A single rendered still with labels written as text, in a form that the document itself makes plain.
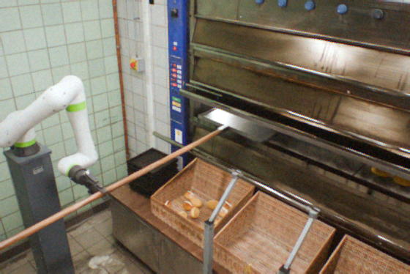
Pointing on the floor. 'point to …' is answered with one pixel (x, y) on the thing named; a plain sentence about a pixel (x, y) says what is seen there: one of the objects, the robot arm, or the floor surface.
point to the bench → (154, 237)
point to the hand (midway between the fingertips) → (102, 192)
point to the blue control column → (177, 25)
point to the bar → (228, 197)
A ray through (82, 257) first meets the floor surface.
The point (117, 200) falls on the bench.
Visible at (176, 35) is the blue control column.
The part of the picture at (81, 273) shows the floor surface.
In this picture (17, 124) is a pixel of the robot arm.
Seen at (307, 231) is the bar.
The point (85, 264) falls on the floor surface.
